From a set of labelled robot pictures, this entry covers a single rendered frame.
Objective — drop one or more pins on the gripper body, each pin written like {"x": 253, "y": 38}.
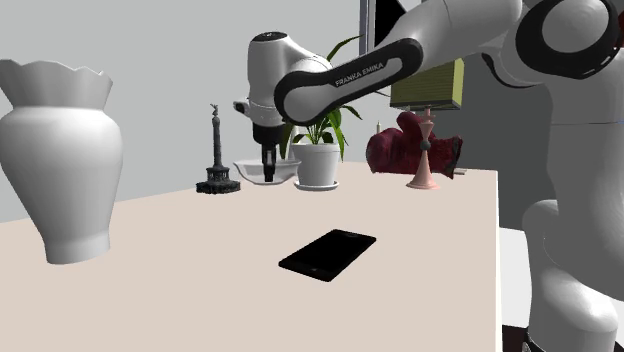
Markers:
{"x": 268, "y": 132}

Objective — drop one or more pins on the white scalloped vase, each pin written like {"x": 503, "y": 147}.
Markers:
{"x": 58, "y": 161}

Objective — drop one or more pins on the green plant in white pot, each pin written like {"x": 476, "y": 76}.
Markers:
{"x": 317, "y": 163}

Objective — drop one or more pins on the pink lamp with olive shade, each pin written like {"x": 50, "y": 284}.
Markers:
{"x": 429, "y": 85}

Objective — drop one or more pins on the dark window with grey frame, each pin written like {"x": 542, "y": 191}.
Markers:
{"x": 385, "y": 17}

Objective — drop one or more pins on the dark red oven mitt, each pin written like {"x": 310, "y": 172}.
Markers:
{"x": 392, "y": 148}

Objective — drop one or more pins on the dark column statue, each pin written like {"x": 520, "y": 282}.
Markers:
{"x": 217, "y": 173}

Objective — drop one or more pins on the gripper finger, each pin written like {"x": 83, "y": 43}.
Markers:
{"x": 273, "y": 166}
{"x": 264, "y": 166}

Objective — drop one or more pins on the white bowl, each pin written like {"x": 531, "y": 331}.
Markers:
{"x": 251, "y": 171}

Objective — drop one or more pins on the black phone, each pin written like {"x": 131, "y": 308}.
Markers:
{"x": 329, "y": 256}

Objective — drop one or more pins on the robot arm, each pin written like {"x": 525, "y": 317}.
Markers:
{"x": 580, "y": 161}

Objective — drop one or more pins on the beige table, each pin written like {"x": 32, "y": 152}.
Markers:
{"x": 195, "y": 302}

